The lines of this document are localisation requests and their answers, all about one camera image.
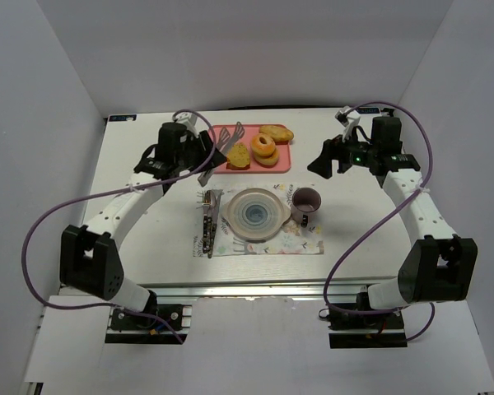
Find metal serving tongs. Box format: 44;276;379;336
198;122;245;187

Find glazed top donut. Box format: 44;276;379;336
250;133;276;157

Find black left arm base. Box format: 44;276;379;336
105;304;192;345

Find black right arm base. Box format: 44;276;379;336
318;308;408;350

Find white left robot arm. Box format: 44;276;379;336
59;121;226;314

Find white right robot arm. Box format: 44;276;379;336
308;109;478;316

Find seeded bread slice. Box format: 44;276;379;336
226;142;250;170

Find oval bread roll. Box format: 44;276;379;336
259;125;294;144

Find blue right corner sticker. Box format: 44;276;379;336
356;107;380;114

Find blue corner sticker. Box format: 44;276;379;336
108;114;137;123
356;107;380;114

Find metal fork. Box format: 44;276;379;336
202;190;217;258

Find pink plastic tray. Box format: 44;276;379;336
205;124;292;174

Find metal knife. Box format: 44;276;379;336
206;189;223;258

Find purple mug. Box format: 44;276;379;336
291;188;322;228

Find lower donut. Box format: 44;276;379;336
253;150;279;167

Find blue left corner sticker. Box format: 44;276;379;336
108;114;137;123

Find floral placemat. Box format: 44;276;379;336
193;183;325;258

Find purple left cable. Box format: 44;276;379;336
21;109;217;343

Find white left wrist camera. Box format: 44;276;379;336
172;111;198;133

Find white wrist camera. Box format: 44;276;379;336
335;106;361;142
172;111;198;133

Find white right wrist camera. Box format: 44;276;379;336
335;106;361;142

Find round plate with handles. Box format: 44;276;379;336
221;188;291;242

